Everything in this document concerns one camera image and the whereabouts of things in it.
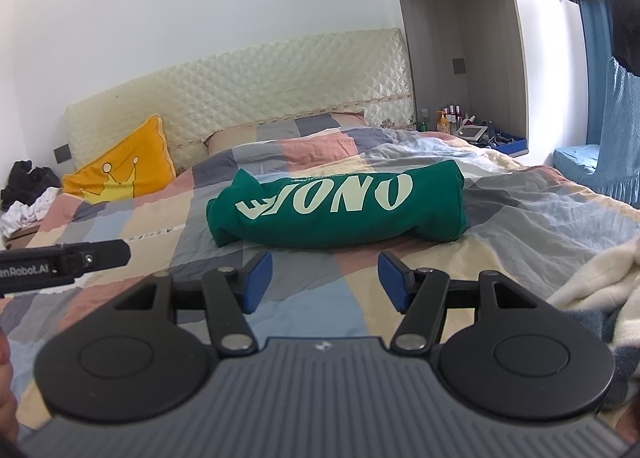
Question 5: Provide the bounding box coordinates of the blue curtain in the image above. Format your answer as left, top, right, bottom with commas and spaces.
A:
577, 0, 616, 149

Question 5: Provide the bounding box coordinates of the black clothes pile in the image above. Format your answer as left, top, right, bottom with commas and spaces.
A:
0, 161, 62, 211

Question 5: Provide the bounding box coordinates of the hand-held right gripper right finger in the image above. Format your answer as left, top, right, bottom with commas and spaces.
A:
377, 251, 541, 355

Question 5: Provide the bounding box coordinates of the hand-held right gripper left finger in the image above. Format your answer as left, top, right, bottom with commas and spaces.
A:
112, 251, 274, 358

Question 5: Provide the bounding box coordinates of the patchwork quilt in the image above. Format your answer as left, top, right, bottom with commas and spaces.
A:
0, 112, 640, 431

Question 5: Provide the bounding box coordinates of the blue covered chair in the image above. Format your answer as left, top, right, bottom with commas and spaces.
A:
550, 56, 640, 209

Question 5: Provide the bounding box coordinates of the green sweatshirt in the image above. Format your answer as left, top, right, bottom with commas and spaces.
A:
206, 161, 468, 249

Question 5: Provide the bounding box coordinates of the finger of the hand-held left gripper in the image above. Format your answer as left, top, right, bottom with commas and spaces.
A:
65, 239, 132, 273

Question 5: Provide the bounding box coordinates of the brown bedside stand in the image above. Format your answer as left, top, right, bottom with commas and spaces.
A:
4, 223, 43, 250

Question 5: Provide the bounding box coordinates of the white fleece blanket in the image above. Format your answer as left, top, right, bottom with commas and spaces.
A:
545, 238, 640, 354

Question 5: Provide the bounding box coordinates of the blue tray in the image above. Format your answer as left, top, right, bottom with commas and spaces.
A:
482, 133, 528, 155

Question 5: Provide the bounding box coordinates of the pink pillow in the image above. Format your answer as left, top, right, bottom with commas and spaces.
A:
201, 110, 370, 156

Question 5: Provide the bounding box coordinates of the yellow crown pillow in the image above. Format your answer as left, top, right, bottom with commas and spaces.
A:
61, 113, 177, 205

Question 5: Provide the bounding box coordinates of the cream quilted headboard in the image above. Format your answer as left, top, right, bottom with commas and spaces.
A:
64, 27, 417, 174

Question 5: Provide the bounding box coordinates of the grey wall cabinet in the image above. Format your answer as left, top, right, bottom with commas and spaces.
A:
385, 0, 576, 156

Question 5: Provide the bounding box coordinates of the white clothes pile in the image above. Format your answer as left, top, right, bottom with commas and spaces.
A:
0, 187, 61, 237

